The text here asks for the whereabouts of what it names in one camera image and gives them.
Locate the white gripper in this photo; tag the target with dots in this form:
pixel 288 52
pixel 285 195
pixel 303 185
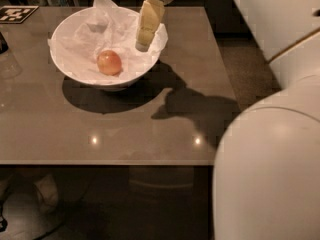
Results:
pixel 152 12

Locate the orange-red apple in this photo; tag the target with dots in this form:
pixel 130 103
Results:
pixel 109 63

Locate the white robot base below table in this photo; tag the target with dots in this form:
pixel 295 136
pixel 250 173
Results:
pixel 27 207

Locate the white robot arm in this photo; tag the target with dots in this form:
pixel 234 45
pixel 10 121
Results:
pixel 266 177

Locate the white ceramic bowl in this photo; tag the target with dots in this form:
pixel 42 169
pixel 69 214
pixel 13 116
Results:
pixel 63 67

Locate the white crumpled paper liner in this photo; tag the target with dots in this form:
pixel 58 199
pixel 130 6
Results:
pixel 86 50

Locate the black white fiducial marker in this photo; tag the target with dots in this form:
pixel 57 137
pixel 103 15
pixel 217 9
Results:
pixel 13 14

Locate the black object at table edge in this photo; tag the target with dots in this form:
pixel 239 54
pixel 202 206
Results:
pixel 3 44

